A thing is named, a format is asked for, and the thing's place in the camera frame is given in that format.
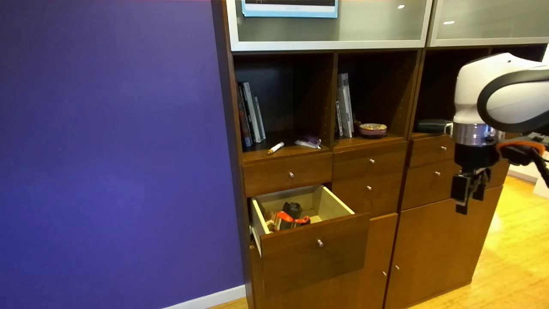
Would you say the thin grey book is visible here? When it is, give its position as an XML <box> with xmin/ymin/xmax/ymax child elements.
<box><xmin>255</xmin><ymin>95</ymin><xmax>270</xmax><ymax>143</ymax></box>

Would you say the brown wooden drawer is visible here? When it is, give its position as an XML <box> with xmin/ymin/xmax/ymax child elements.
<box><xmin>332</xmin><ymin>141</ymin><xmax>409</xmax><ymax>182</ymax></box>
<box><xmin>332</xmin><ymin>170</ymin><xmax>407</xmax><ymax>218</ymax></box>
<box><xmin>243</xmin><ymin>150</ymin><xmax>335</xmax><ymax>198</ymax></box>
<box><xmin>409</xmin><ymin>134</ymin><xmax>461</xmax><ymax>169</ymax></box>
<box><xmin>402</xmin><ymin>157</ymin><xmax>512</xmax><ymax>212</ymax></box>

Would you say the brown wooden shelving cabinet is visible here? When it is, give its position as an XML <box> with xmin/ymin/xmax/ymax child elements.
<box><xmin>212</xmin><ymin>0</ymin><xmax>549</xmax><ymax>309</ymax></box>

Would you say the brown wooden cabinet door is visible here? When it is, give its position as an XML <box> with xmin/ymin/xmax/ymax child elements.
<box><xmin>251</xmin><ymin>212</ymin><xmax>401</xmax><ymax>309</ymax></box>
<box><xmin>385</xmin><ymin>186</ymin><xmax>505</xmax><ymax>309</ymax></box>

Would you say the short dark book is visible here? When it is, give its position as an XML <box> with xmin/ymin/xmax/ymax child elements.
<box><xmin>334</xmin><ymin>100</ymin><xmax>346</xmax><ymax>139</ymax></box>

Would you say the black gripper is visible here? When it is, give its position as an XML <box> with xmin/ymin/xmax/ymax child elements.
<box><xmin>450</xmin><ymin>143</ymin><xmax>502</xmax><ymax>217</ymax></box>

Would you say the small purple object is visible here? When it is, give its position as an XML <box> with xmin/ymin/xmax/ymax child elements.
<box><xmin>294</xmin><ymin>136</ymin><xmax>325</xmax><ymax>151</ymax></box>

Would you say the black case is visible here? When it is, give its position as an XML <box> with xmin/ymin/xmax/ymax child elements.
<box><xmin>416</xmin><ymin>117</ymin><xmax>455</xmax><ymax>138</ymax></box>

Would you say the black cable with orange wrap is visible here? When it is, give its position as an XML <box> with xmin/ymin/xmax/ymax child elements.
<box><xmin>497</xmin><ymin>133</ymin><xmax>549</xmax><ymax>189</ymax></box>

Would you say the tall grey book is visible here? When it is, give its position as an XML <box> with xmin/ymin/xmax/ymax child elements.
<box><xmin>339</xmin><ymin>72</ymin><xmax>356</xmax><ymax>139</ymax></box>

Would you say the blue framed picture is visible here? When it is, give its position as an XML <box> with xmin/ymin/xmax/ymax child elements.
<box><xmin>239</xmin><ymin>0</ymin><xmax>341</xmax><ymax>21</ymax></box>

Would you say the orange and black tool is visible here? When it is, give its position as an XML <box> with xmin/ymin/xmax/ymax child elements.
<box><xmin>268</xmin><ymin>201</ymin><xmax>315</xmax><ymax>232</ymax></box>

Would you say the brown drawer with tools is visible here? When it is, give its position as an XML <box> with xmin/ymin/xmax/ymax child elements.
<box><xmin>250</xmin><ymin>184</ymin><xmax>373</xmax><ymax>297</ymax></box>

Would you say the frosted glass cabinet door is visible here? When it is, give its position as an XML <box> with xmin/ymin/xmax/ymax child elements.
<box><xmin>428</xmin><ymin>0</ymin><xmax>549</xmax><ymax>48</ymax></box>
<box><xmin>226</xmin><ymin>0</ymin><xmax>435</xmax><ymax>54</ymax></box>

